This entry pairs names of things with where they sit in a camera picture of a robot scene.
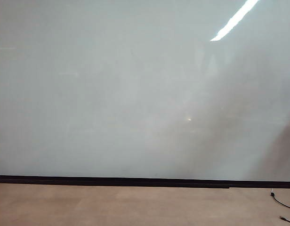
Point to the large white whiteboard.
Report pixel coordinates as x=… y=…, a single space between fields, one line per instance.
x=112 y=82

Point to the black whiteboard pen tray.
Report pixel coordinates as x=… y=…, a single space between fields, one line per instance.
x=112 y=185

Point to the black whiteboard bottom frame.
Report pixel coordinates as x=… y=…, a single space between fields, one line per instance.
x=265 y=184

